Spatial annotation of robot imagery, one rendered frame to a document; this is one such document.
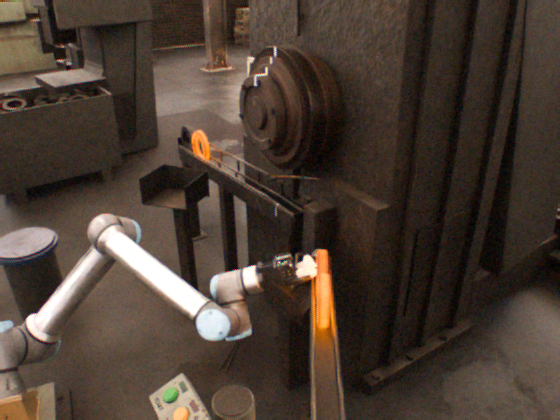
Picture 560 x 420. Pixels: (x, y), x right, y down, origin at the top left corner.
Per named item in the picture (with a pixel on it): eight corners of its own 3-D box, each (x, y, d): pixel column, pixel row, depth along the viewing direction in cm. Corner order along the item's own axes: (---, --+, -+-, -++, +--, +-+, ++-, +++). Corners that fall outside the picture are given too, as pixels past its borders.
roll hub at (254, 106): (250, 137, 188) (248, 68, 175) (287, 157, 167) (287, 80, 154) (238, 139, 185) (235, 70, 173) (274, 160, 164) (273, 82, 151)
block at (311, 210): (322, 250, 188) (325, 197, 177) (334, 259, 182) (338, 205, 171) (301, 257, 183) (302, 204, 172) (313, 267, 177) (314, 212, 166)
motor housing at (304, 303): (296, 364, 205) (298, 268, 181) (325, 397, 188) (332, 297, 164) (272, 376, 199) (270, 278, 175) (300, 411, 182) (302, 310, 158)
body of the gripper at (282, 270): (291, 264, 143) (254, 272, 145) (299, 285, 146) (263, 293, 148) (291, 250, 149) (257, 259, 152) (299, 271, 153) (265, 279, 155)
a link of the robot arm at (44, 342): (-5, 344, 172) (105, 204, 165) (29, 340, 188) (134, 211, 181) (13, 374, 166) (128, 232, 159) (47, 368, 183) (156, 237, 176)
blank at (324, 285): (328, 264, 138) (317, 264, 138) (331, 291, 123) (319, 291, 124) (326, 308, 143) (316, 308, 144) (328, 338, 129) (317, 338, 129)
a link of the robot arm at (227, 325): (83, 203, 154) (231, 318, 130) (106, 208, 166) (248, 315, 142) (67, 231, 154) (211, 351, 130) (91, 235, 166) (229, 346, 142)
